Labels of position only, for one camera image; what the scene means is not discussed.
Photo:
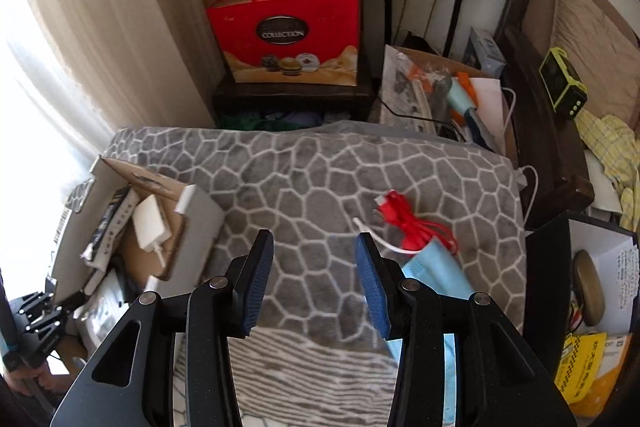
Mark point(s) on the white paper sheet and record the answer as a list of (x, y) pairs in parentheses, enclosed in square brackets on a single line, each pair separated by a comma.
[(487, 107)]

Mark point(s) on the black packet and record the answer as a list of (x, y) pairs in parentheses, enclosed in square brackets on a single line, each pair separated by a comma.
[(125, 274)]

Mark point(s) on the red gift box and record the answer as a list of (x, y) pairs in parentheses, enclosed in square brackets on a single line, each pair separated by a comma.
[(285, 17)]

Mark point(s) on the orange tool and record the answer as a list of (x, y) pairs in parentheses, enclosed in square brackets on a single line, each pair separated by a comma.
[(466, 84)]

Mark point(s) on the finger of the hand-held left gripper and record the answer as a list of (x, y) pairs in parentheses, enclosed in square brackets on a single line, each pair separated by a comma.
[(9, 332), (40, 319)]

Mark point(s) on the yellow packet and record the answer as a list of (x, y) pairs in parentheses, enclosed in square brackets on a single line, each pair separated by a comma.
[(585, 372)]

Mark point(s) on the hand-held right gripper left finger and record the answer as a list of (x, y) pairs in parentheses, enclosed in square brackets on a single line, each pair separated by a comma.
[(256, 287)]

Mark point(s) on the person's left hand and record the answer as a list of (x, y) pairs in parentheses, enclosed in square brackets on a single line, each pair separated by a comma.
[(47, 379)]

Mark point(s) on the clear plastic bag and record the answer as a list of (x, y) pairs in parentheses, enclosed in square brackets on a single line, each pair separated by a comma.
[(102, 307)]

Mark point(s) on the green device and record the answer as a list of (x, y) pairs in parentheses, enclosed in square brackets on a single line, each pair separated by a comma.
[(562, 79)]

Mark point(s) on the olive glasses case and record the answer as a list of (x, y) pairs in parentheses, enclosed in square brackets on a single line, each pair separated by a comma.
[(587, 287)]

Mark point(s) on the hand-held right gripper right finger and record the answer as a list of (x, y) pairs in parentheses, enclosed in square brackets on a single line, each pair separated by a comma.
[(372, 292)]

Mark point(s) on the white curtain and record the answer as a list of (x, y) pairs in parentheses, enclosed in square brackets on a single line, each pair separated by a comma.
[(100, 32)]

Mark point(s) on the brown sofa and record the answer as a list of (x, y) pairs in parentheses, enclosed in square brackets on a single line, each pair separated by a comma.
[(585, 17)]

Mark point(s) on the white cardboard tray box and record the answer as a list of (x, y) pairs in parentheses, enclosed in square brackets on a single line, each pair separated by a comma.
[(195, 217)]

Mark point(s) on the black pouch with white label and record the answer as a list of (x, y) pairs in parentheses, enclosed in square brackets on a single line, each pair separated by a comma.
[(107, 219)]

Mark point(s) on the black speaker stand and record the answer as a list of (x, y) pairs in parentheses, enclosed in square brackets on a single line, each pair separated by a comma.
[(387, 7), (456, 17)]

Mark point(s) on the dark wooden cabinet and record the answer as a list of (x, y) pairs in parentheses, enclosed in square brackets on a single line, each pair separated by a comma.
[(300, 99)]

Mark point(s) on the yellow checked cloth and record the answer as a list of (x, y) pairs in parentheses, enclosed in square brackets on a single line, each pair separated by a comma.
[(615, 142)]

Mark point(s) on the crumpled clear bag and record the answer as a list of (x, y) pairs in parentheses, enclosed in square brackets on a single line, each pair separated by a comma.
[(405, 87)]

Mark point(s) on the open brown cardboard box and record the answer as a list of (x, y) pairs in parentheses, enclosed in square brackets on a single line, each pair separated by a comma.
[(425, 55)]

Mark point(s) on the black and white folder box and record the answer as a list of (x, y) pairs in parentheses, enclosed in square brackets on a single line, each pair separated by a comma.
[(547, 282)]

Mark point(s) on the blue face mask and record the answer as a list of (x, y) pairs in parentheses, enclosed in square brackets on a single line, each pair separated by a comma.
[(432, 272), (425, 357)]

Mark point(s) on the white charger block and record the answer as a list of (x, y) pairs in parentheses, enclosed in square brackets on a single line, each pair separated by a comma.
[(150, 222)]

